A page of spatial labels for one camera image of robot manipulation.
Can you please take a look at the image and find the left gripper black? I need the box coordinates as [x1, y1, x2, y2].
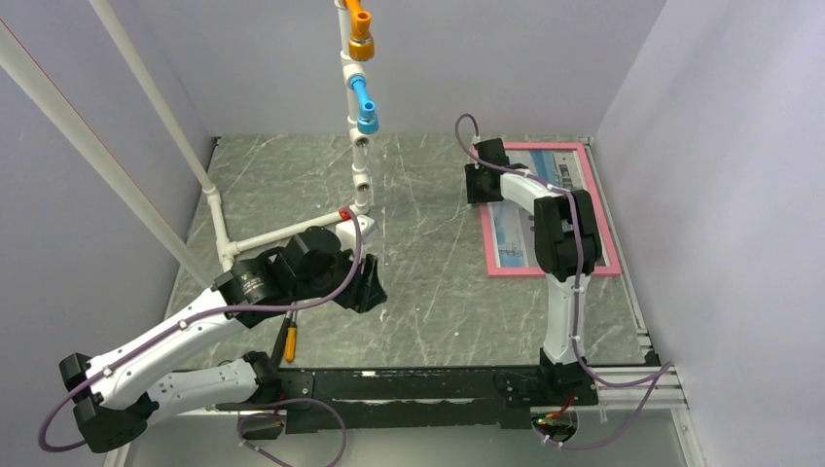
[293, 240, 388, 313]

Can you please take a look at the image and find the pink photo frame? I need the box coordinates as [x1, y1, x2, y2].
[470, 141, 624, 279]

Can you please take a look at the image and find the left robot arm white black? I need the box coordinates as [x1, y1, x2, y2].
[59, 227, 387, 453]

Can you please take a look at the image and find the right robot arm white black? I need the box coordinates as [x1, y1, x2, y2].
[465, 138, 602, 404]

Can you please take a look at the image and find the building photo print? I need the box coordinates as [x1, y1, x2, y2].
[486, 149, 610, 270]

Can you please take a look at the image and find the blue pipe nozzle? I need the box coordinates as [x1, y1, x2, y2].
[348, 74, 379, 134]

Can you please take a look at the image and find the white pvc pipe structure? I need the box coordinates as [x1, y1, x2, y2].
[90, 1, 372, 270]

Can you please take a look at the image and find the orange pipe nozzle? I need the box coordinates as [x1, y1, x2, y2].
[343, 0, 375, 62]

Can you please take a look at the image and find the white diagonal pole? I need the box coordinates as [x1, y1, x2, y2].
[1, 21, 213, 288]

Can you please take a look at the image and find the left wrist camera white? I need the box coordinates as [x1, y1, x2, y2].
[333, 207, 379, 253]

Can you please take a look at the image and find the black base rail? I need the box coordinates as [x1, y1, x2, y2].
[265, 365, 598, 434]

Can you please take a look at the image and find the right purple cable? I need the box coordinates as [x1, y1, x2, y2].
[453, 114, 675, 451]

